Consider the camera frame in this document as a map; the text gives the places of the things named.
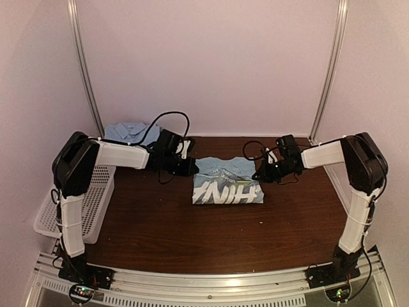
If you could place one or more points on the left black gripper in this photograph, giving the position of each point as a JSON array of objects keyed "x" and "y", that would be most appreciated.
[{"x": 190, "y": 164}]

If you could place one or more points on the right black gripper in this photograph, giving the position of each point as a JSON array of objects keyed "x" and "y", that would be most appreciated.
[{"x": 265, "y": 174}]

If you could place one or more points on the blue printed garment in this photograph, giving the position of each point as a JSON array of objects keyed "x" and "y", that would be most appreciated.
[{"x": 222, "y": 182}]

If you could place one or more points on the light blue shirt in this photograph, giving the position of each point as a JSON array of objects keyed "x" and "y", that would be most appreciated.
[{"x": 132, "y": 132}]

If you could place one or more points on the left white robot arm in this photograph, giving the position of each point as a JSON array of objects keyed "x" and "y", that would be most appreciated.
[{"x": 73, "y": 168}]

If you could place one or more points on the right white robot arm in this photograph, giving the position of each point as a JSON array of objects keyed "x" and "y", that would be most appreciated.
[{"x": 366, "y": 172}]

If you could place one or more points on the white plastic laundry basket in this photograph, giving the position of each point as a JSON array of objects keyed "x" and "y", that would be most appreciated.
[{"x": 94, "y": 207}]

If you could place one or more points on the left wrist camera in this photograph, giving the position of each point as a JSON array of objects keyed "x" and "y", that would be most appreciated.
[{"x": 184, "y": 147}]

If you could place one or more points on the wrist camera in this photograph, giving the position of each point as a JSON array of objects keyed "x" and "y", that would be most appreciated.
[
  {"x": 268, "y": 155},
  {"x": 184, "y": 147}
]

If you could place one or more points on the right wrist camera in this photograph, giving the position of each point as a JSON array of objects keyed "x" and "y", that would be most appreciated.
[{"x": 268, "y": 155}]

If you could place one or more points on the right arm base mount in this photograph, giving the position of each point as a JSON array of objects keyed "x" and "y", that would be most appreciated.
[{"x": 342, "y": 267}]

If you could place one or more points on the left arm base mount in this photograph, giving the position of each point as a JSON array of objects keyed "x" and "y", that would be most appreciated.
[{"x": 77, "y": 270}]

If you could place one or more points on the aluminium front rail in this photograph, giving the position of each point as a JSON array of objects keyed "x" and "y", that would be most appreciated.
[{"x": 136, "y": 288}]

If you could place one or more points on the right aluminium corner post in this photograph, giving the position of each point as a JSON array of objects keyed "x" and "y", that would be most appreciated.
[{"x": 335, "y": 52}]

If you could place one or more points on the aluminium corner post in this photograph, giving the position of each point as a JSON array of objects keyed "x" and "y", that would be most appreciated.
[
  {"x": 335, "y": 52},
  {"x": 83, "y": 67}
]

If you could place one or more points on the left aluminium corner post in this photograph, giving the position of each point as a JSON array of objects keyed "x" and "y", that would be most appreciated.
[{"x": 83, "y": 67}]

